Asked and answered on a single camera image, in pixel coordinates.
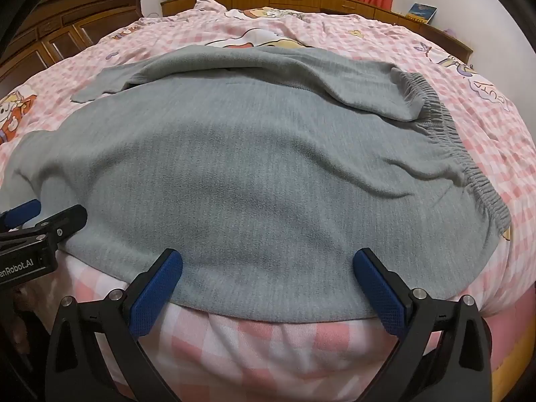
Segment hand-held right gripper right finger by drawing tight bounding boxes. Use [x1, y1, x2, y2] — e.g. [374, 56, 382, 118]
[353, 248, 492, 402]

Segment grey fleece pants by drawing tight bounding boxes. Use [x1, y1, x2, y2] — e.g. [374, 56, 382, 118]
[0, 44, 512, 323]

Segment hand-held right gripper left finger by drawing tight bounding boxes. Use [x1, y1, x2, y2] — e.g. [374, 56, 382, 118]
[45, 248, 184, 402]

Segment wooden headboard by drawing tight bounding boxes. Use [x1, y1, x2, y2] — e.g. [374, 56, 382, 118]
[0, 0, 143, 93]

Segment pink checked printed blanket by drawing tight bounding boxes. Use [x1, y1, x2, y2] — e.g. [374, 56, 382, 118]
[0, 0, 536, 402]

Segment blue picture book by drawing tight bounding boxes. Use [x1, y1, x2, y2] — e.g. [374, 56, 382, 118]
[405, 3, 438, 24]

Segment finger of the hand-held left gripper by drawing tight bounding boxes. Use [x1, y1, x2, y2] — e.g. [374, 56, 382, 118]
[0, 199, 42, 230]
[29, 204, 88, 247]

